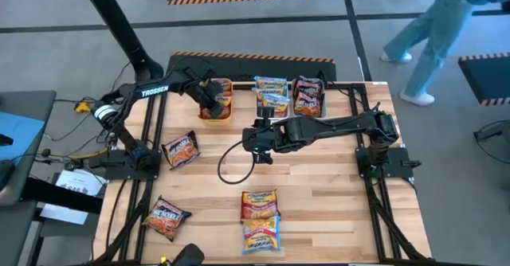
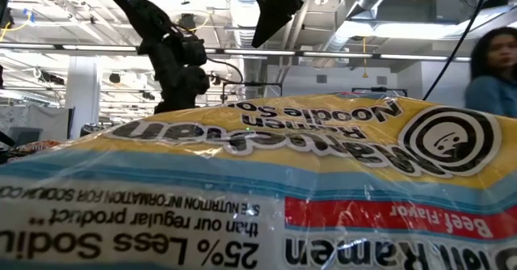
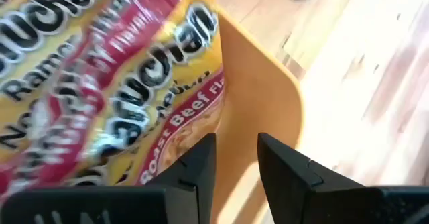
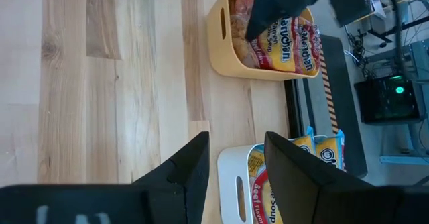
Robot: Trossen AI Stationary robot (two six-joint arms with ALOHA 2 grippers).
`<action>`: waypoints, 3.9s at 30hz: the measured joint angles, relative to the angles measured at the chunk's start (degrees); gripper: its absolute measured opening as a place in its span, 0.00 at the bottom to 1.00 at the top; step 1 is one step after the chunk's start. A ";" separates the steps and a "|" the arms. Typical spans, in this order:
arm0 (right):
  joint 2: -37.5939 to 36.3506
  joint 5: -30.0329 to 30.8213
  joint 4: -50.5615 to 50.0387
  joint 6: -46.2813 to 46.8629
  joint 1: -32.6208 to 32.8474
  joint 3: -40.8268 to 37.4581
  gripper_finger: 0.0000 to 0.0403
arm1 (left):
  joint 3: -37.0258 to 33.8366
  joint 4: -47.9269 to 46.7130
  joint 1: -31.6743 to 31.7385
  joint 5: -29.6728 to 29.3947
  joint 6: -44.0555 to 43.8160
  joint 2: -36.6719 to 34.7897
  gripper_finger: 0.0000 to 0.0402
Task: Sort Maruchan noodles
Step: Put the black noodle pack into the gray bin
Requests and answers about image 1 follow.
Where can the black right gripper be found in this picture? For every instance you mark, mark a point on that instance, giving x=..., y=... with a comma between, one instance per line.
x=259, y=138

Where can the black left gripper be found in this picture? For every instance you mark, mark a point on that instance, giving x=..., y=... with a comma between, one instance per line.
x=201, y=88

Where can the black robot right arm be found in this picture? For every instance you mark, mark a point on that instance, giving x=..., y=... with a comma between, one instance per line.
x=330, y=128

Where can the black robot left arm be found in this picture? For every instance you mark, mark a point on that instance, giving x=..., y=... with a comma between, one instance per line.
x=153, y=91

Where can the orange plastic bin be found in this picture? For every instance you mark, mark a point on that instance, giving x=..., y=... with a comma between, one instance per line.
x=215, y=122

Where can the white plastic bin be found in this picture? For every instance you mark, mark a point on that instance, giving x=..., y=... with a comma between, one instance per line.
x=257, y=108

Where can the grey plastic bin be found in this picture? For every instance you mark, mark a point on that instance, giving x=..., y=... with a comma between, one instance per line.
x=327, y=102

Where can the printed white paper sheet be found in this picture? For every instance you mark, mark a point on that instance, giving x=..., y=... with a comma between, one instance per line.
x=77, y=182

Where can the black desk crossbar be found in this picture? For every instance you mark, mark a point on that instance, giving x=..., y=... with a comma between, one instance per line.
x=60, y=196

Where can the grey desk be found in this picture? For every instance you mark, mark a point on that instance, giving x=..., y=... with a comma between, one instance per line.
x=32, y=106

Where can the plain white paper sheet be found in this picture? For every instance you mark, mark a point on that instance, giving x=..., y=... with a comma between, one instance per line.
x=63, y=214

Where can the small black desk object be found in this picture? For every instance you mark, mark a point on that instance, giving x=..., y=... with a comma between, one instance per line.
x=5, y=139

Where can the black computer mouse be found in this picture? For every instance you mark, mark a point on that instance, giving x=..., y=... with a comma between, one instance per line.
x=5, y=174

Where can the black metal rig frame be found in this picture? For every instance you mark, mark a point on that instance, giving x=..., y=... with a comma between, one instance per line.
x=244, y=86

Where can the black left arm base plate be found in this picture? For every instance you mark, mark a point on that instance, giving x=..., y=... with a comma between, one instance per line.
x=119, y=175

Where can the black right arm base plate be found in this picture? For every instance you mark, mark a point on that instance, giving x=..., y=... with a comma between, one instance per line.
x=400, y=162

